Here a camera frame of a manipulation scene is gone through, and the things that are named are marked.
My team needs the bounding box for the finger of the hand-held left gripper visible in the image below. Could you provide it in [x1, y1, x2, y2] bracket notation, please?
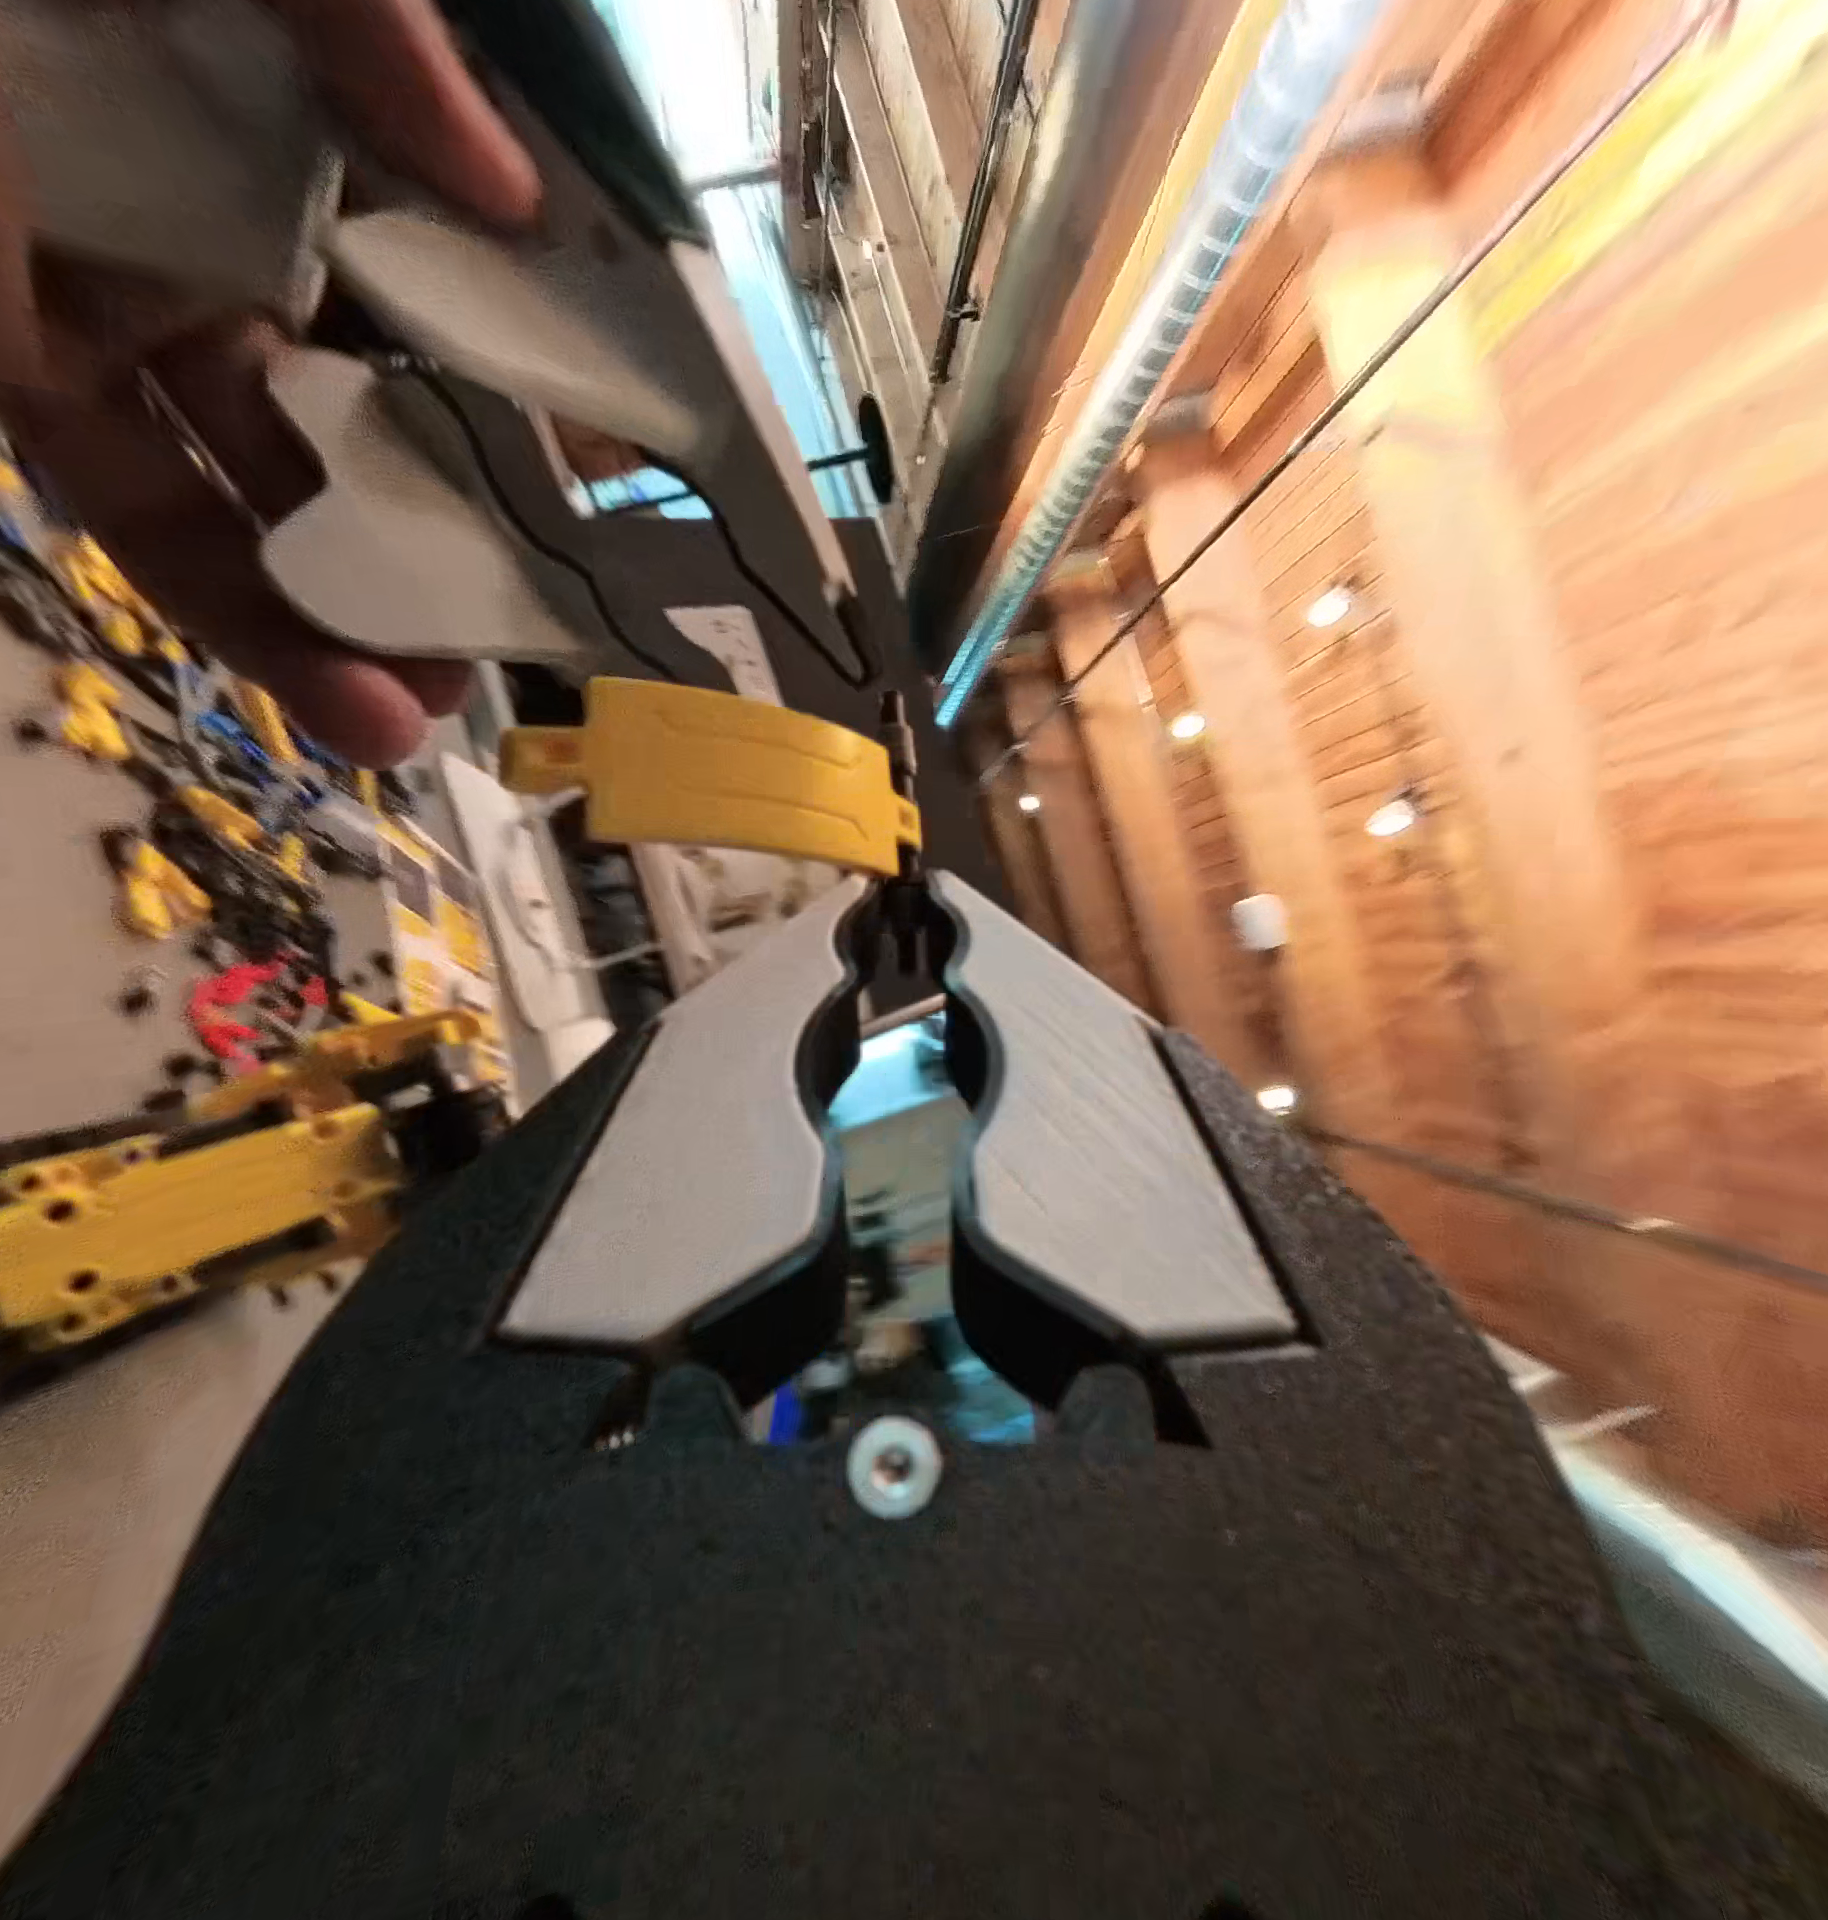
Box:
[258, 349, 680, 672]
[325, 208, 881, 679]

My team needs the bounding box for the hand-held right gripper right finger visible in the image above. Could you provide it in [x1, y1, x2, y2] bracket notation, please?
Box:
[923, 870, 1302, 1411]

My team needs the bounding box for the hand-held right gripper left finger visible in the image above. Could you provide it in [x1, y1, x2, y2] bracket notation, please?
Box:
[495, 874, 874, 1411]

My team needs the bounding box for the yellow curved panel with axle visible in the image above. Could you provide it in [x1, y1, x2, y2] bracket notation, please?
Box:
[498, 675, 929, 962]

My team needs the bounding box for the yellow brick vehicle model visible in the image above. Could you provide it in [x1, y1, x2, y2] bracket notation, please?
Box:
[0, 1006, 504, 1359]

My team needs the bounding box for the person's left hand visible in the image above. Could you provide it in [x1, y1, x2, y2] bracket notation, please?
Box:
[0, 0, 545, 769]

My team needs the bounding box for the yellow black sticker sheet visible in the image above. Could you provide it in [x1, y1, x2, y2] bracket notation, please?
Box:
[378, 816, 504, 1097]

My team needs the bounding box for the white rounded device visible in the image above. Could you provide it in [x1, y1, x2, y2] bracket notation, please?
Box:
[441, 749, 615, 1037]

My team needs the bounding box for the black round lamp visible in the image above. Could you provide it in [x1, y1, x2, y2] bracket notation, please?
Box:
[810, 391, 899, 506]

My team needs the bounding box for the pile of mixed brick beams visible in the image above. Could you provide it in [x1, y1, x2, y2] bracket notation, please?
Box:
[0, 434, 405, 939]

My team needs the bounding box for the black ceiling cable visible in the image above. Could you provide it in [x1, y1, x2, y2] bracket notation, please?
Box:
[1302, 1127, 1828, 1304]
[987, 0, 1739, 782]

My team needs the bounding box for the silver ventilation duct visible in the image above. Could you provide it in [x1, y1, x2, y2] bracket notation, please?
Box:
[907, 0, 1394, 728]

